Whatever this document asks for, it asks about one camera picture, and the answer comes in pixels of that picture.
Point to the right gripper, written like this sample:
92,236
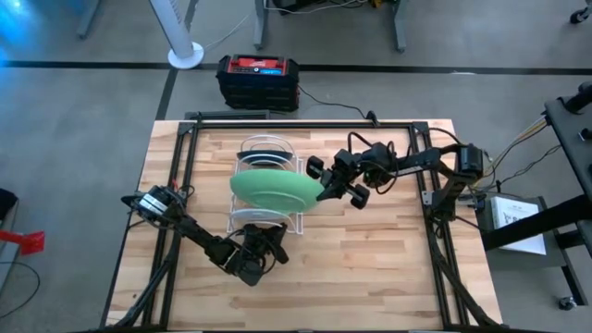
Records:
347,168

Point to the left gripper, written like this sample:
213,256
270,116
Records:
259,259

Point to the large green plate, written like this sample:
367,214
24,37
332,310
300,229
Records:
273,189

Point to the blue white striped plate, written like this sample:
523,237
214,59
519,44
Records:
266,164

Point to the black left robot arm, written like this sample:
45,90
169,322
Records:
199,236

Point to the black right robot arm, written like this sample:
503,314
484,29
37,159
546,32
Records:
425,159

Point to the black ribbed bar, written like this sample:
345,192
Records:
226,114

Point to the red black power station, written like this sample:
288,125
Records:
259,65

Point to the wooden desk grey legs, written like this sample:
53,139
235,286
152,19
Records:
260,28

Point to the white booklet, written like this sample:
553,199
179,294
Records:
518,226

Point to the white tower fan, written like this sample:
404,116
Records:
185,55

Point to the red plastic object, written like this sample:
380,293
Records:
28,241

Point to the black equipment stand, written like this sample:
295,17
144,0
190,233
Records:
569,134

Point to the grey bin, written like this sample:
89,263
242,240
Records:
7,240

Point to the black caster wheel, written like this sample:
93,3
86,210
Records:
580,15
567,303

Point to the black aluminium table frame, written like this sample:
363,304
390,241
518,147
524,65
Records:
300,125

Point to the grey metal base plate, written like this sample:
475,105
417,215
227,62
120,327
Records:
555,263

